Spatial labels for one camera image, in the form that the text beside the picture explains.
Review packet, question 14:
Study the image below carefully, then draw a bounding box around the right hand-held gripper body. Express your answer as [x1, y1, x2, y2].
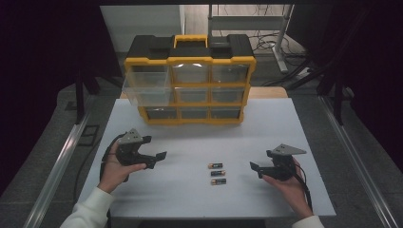
[267, 143, 308, 182]

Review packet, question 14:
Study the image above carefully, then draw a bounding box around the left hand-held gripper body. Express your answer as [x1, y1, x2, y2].
[115, 127, 145, 166]

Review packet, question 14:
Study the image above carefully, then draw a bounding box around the clear plastic organizer drawer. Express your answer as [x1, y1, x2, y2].
[122, 70, 175, 107]

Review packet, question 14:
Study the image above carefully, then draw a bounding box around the yellow and black organizer cabinet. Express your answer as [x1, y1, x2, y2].
[123, 33, 257, 126]

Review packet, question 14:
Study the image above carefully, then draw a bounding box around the person's right hand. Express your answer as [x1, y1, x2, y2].
[261, 157, 315, 219]

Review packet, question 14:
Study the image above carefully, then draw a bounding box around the person's left hand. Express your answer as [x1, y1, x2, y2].
[97, 141, 147, 194]

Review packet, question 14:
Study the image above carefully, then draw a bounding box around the black stand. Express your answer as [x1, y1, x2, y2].
[317, 63, 346, 126]
[75, 67, 99, 124]

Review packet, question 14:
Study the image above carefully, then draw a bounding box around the grid of small clear drawers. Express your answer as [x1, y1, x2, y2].
[144, 63, 250, 120]

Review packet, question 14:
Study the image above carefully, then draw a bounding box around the white board panel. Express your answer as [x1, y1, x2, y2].
[101, 4, 185, 53]

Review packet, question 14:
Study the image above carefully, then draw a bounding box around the dark curtain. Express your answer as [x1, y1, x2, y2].
[284, 0, 403, 174]
[0, 0, 122, 198]

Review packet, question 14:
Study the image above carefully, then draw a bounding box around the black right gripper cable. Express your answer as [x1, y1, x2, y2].
[293, 162, 314, 213]

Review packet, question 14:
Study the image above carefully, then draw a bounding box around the black floor frame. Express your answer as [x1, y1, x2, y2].
[77, 123, 101, 147]

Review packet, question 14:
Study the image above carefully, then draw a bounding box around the aluminium rail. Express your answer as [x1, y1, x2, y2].
[317, 94, 398, 228]
[23, 112, 91, 228]

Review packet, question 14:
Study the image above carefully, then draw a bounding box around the bundle of floor cables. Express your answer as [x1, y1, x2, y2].
[248, 29, 307, 55]

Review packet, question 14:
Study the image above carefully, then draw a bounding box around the white metal desk frame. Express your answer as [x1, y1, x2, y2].
[207, 3, 296, 74]

